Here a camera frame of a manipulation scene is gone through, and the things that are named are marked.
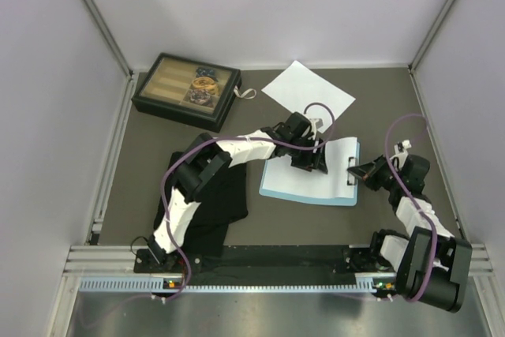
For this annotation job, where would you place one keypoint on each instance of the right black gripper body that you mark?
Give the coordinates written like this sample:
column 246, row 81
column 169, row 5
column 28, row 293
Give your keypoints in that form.
column 384, row 178

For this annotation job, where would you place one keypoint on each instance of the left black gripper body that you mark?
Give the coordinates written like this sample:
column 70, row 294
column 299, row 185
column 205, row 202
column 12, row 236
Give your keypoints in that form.
column 302, row 159

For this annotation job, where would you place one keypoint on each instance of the light blue clipboard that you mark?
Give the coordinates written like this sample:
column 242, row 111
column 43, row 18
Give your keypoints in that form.
column 276, row 191

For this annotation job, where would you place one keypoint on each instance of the white paper sheet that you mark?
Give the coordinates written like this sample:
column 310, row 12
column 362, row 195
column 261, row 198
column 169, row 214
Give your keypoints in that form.
column 298, row 86
column 339, row 175

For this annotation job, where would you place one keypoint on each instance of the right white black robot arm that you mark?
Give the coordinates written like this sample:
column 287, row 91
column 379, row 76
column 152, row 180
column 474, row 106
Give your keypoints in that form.
column 431, row 265

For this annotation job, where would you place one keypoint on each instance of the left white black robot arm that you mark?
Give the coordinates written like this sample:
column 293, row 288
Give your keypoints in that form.
column 203, row 190

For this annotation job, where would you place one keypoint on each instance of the black cloth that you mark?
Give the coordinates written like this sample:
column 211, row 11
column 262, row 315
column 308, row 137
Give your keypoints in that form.
column 225, row 204

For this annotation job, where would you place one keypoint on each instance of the black compartment display box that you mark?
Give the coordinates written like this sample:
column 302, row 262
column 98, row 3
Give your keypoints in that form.
column 167, row 92

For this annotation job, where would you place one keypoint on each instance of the yellow rubber bands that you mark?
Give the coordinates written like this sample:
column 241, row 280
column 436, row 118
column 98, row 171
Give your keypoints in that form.
column 206, row 84

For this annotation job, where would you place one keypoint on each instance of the blue black small items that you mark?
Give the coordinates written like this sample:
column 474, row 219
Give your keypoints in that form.
column 205, row 72

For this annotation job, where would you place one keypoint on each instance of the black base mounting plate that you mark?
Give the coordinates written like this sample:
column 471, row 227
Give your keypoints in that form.
column 337, row 258

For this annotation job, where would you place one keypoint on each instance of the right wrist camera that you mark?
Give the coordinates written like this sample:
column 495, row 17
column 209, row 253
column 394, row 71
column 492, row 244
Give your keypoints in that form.
column 400, row 149

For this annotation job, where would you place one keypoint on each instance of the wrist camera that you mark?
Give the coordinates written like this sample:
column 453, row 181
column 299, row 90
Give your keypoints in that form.
column 316, row 124
column 400, row 149

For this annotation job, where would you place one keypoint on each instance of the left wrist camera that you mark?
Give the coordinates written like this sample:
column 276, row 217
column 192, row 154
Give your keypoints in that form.
column 316, row 124

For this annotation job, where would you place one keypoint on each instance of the left aluminium corner post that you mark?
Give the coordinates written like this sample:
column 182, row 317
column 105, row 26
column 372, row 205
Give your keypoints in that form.
column 108, row 38

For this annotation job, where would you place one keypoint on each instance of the aluminium corner post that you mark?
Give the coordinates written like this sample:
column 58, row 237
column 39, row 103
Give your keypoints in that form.
column 432, row 33
column 108, row 38

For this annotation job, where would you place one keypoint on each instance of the right aluminium corner post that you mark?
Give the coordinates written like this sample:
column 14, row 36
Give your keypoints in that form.
column 432, row 33

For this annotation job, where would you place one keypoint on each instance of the aluminium front frame rail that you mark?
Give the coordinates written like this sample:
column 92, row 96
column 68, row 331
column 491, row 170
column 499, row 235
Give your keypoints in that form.
column 125, row 260

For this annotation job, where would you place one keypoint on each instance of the grey slotted cable duct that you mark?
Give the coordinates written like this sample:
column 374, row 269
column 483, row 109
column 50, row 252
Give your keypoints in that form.
column 360, row 285

